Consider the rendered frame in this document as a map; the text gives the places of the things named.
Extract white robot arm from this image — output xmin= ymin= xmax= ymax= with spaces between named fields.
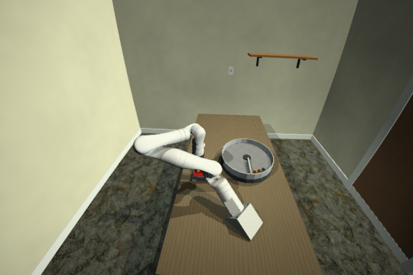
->
xmin=133 ymin=123 xmax=244 ymax=217

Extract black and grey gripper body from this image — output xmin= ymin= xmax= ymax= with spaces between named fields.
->
xmin=192 ymin=143 xmax=205 ymax=158

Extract red and green divided tray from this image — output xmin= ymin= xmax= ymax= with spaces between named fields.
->
xmin=192 ymin=170 xmax=207 ymax=181

